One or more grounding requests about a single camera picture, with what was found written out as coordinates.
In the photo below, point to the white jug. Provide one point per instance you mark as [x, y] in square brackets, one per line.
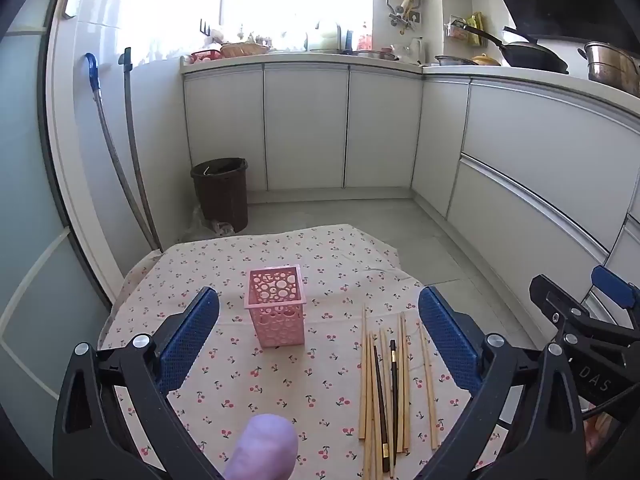
[418, 51]

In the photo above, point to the white kettle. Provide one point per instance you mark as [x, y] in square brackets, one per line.
[324, 37]

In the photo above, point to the steel stock pot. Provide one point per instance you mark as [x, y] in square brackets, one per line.
[612, 67]

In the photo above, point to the frosted glass door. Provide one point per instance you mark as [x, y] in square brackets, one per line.
[30, 160]

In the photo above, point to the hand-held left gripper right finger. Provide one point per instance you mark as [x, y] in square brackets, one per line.
[447, 345]

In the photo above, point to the yellow ceramic pot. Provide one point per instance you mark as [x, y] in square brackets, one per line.
[486, 59]

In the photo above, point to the wicker basket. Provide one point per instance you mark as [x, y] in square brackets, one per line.
[244, 50]

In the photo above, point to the clear plastic bag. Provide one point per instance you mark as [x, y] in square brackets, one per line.
[197, 227]

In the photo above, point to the black chopstick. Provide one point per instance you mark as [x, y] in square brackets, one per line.
[394, 390]
[380, 410]

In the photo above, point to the brown trash bin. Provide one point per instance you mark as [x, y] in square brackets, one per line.
[220, 195]

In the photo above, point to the red plastic basket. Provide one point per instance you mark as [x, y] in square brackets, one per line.
[206, 55]

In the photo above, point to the person's left hand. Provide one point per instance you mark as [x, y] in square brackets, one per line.
[262, 447]

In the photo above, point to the black wok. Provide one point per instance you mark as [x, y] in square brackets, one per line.
[535, 55]

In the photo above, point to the pink perforated utensil holder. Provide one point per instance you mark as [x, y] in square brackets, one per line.
[277, 325]

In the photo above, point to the white cabinet drawer front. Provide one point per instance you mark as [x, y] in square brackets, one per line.
[510, 220]
[550, 150]

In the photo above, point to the white cabinet door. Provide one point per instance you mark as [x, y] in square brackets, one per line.
[306, 125]
[225, 130]
[440, 145]
[382, 125]

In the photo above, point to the bunch of wooden chopsticks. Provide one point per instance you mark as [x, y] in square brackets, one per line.
[364, 385]

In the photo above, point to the cherry print cloth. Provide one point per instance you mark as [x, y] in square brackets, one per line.
[310, 270]

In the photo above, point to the white kitchen countertop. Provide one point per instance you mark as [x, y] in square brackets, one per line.
[500, 72]

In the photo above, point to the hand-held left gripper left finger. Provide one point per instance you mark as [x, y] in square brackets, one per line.
[190, 340]

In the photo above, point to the steel basin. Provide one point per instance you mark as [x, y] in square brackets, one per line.
[372, 54]

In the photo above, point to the red label container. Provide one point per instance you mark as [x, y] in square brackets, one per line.
[365, 37]

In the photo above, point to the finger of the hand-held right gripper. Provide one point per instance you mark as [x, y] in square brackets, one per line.
[552, 297]
[612, 282]

